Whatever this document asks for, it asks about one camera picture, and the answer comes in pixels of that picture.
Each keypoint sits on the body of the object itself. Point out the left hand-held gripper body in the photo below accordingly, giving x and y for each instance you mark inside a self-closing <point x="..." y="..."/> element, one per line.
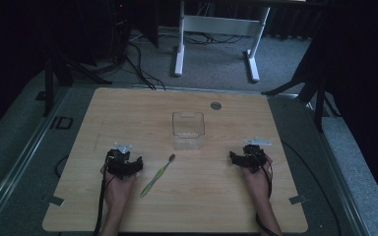
<point x="119" y="160"/>

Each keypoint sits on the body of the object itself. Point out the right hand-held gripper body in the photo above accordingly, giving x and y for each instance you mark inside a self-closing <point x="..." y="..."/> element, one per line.
<point x="255" y="154"/>

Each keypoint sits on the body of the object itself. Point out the person's left hand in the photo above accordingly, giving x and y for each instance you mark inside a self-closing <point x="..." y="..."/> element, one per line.
<point x="118" y="188"/>

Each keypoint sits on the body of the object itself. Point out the person's right hand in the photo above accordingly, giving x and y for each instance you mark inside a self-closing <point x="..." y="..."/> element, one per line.
<point x="257" y="183"/>

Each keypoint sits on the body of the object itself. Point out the green toothbrush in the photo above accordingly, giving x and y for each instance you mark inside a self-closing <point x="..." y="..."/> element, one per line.
<point x="157" y="177"/>

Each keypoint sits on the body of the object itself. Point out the clear plastic container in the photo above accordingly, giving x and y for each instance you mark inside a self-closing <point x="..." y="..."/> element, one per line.
<point x="188" y="131"/>

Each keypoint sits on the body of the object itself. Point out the grey table grommet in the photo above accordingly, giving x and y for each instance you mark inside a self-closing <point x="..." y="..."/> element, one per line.
<point x="216" y="106"/>

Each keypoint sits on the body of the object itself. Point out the grey tape piece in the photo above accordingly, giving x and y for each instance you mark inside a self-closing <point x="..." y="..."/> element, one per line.
<point x="56" y="200"/>
<point x="298" y="199"/>

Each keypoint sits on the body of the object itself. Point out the black tape rectangle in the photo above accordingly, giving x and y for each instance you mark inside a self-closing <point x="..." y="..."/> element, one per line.
<point x="62" y="123"/>

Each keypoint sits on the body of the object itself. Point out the black metal stand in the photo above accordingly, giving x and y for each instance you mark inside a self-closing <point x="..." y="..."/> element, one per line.
<point x="49" y="82"/>
<point x="318" y="95"/>

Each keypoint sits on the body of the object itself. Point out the white desk frame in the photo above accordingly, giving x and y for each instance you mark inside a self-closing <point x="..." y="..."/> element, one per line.
<point x="221" y="25"/>

